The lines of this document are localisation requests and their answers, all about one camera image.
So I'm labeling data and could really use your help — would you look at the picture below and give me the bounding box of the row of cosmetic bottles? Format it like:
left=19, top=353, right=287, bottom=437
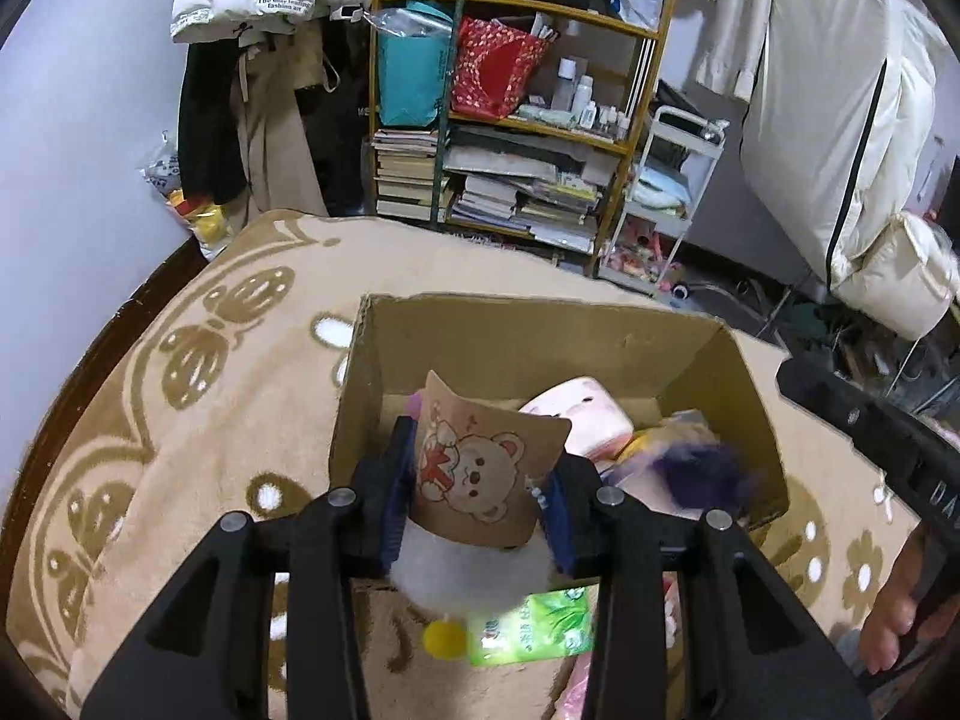
left=551, top=56, right=635, bottom=140

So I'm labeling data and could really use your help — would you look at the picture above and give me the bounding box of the black hanging garment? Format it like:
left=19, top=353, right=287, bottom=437
left=178, top=37, right=250, bottom=208

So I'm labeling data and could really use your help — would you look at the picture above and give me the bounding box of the metal chair base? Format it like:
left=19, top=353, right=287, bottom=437
left=675, top=276, right=797, bottom=332

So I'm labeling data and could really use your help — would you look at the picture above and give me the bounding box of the dark green pole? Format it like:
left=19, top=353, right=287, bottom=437
left=430, top=0, right=471, bottom=224

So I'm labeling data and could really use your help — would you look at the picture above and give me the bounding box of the yellow pompom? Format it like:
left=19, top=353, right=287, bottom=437
left=421, top=620, right=468, bottom=659

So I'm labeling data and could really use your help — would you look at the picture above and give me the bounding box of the person's right hand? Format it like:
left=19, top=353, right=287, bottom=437
left=859, top=522, right=960, bottom=676

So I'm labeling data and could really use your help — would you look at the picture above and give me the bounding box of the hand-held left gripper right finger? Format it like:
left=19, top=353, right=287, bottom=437
left=541, top=456, right=877, bottom=720

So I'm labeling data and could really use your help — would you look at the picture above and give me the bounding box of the neat stack of books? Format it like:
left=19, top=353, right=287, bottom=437
left=370, top=127, right=440, bottom=223

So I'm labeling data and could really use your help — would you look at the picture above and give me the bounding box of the green tissue packet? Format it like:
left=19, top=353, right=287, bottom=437
left=468, top=588, right=595, bottom=666

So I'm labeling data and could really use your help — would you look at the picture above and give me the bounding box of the pale pink plush toy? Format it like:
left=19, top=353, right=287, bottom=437
left=519, top=379, right=635, bottom=461

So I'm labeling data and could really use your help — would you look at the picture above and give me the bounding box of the wooden shelf rack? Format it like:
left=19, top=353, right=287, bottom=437
left=367, top=0, right=683, bottom=280

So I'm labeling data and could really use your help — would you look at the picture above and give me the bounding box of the messy pile of books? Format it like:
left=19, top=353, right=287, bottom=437
left=442, top=127, right=620, bottom=254

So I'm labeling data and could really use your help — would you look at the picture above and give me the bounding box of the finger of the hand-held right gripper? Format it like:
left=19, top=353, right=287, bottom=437
left=776, top=354, right=913, bottom=467

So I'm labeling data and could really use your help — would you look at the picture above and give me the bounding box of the cardboard box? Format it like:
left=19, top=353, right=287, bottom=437
left=328, top=294, right=791, bottom=595

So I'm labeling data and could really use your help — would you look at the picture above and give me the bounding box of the teal gift bag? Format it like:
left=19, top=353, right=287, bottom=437
left=376, top=3, right=452, bottom=129

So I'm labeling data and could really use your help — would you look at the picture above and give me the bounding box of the bear print fuzzy pouch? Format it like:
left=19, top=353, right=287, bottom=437
left=388, top=369, right=575, bottom=616

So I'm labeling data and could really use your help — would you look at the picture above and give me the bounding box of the cream long puffer coat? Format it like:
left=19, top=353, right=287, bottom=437
left=739, top=0, right=960, bottom=340

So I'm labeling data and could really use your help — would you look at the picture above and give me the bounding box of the clear patterned plastic bag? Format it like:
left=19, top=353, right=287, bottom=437
left=138, top=130, right=185, bottom=200

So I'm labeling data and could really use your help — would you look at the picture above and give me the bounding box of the pink translucent bag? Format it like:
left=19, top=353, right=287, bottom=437
left=553, top=645, right=602, bottom=720

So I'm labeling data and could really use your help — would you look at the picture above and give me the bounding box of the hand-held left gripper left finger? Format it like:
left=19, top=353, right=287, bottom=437
left=79, top=415, right=419, bottom=720

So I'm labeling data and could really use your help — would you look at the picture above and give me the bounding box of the red gift bag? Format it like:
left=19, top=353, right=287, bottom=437
left=450, top=15, right=553, bottom=120

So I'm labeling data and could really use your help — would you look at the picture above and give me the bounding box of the white trolley cart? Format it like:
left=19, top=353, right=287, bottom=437
left=600, top=105, right=731, bottom=298

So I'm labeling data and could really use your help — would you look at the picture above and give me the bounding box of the purple plush doll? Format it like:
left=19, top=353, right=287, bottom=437
left=600, top=439, right=755, bottom=523

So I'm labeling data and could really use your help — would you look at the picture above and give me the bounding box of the yellow floor item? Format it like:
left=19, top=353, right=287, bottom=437
left=178, top=193, right=230, bottom=250

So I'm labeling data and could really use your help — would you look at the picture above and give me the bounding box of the beige hanging coat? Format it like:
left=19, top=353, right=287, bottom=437
left=229, top=34, right=332, bottom=220

